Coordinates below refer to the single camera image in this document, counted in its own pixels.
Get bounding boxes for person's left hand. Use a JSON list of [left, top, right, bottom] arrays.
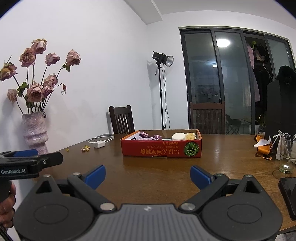
[[0, 182, 17, 229]]

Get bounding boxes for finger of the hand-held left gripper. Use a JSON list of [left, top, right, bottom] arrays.
[[0, 149, 39, 159], [35, 152, 63, 173]]

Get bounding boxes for white spray bottle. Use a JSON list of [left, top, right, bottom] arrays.
[[272, 133, 284, 160]]

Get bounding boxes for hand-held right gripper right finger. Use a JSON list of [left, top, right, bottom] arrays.
[[179, 165, 267, 212]]

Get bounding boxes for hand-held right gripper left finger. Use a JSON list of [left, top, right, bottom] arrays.
[[32, 165, 117, 213]]

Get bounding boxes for pink speckled ceramic vase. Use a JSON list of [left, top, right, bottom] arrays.
[[22, 112, 49, 155]]

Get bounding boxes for red cardboard box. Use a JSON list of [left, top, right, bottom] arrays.
[[121, 129, 203, 158]]

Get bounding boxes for black smartphone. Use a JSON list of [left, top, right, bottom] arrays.
[[278, 177, 296, 220]]

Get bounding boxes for hanging pink garment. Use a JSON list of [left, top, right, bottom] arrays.
[[247, 45, 255, 69]]

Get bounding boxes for dark wooden slatted chair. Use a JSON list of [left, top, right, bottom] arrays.
[[190, 101, 226, 135], [109, 105, 135, 134]]

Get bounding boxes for white charging cable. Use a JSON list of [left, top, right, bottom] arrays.
[[88, 134, 115, 144]]

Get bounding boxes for black fuzzy garment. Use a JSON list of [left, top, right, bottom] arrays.
[[276, 65, 296, 81]]

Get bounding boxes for dark framed sliding glass door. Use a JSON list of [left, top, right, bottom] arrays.
[[179, 26, 296, 135]]

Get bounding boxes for clear glass beaker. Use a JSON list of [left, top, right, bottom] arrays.
[[279, 136, 296, 174]]

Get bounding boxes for orange and white wrapper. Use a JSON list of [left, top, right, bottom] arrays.
[[254, 135, 273, 160]]

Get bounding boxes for black studio light on stand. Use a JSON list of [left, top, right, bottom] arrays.
[[152, 51, 174, 130]]

